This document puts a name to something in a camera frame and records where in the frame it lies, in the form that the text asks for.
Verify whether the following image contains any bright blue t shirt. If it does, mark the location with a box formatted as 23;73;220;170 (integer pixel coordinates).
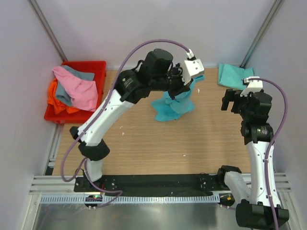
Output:
151;75;205;122

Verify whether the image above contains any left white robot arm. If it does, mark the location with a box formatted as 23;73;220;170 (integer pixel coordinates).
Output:
70;48;196;182

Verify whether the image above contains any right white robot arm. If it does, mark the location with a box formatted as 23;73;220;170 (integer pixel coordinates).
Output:
218;89;289;230

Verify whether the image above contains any folded teal t shirt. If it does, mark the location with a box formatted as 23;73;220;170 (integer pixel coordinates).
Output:
218;64;254;90

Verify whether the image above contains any red plastic bin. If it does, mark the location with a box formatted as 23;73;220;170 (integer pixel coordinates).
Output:
44;61;106;124

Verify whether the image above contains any pink t shirt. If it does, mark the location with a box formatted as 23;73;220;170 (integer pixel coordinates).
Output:
53;66;98;112

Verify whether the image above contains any grey t shirt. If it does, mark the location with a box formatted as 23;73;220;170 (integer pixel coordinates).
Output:
55;65;94;107

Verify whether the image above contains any orange t shirt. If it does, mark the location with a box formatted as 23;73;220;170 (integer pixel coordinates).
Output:
47;78;79;115

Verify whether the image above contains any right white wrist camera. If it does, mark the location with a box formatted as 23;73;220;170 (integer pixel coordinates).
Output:
240;76;263;97

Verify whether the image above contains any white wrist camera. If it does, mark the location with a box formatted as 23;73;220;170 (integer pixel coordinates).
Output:
182;49;204;85
240;76;263;97

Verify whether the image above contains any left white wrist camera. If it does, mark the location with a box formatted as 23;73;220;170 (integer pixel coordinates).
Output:
182;49;204;85

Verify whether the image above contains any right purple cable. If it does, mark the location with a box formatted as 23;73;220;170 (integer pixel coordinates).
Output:
249;78;288;228

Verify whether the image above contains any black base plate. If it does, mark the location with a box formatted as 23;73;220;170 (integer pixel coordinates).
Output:
73;173;240;198

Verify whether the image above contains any right aluminium frame post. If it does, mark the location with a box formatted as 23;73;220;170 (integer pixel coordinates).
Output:
240;0;285;69

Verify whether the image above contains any aluminium frame post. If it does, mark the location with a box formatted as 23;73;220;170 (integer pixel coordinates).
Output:
28;0;68;62
240;0;285;69

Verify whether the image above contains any white slotted cable duct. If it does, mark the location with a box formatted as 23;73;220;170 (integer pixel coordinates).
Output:
40;194;220;204

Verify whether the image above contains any left aluminium frame post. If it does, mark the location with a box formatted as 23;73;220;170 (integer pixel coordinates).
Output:
28;0;68;62

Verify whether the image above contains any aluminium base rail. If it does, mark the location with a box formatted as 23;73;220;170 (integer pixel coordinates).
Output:
28;174;77;195

